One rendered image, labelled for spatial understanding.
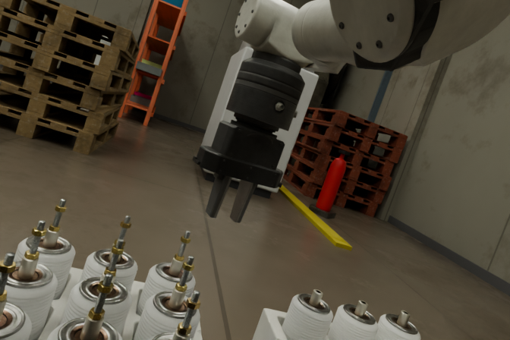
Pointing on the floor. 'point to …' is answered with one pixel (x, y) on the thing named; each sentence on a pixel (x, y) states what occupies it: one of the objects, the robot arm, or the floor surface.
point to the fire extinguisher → (330, 187)
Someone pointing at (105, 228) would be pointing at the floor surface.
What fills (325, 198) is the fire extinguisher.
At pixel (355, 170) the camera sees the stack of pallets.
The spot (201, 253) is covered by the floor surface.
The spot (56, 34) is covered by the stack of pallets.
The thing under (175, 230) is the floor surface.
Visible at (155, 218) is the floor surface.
